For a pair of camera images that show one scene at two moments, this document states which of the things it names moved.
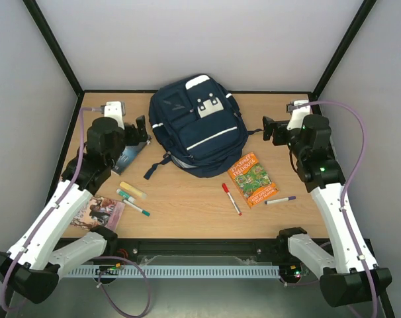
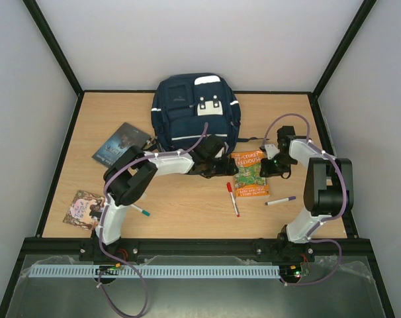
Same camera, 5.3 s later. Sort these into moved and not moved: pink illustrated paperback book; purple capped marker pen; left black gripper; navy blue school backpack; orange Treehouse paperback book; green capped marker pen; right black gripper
Moved: left black gripper; orange Treehouse paperback book; right black gripper
Not moved: navy blue school backpack; green capped marker pen; purple capped marker pen; pink illustrated paperback book
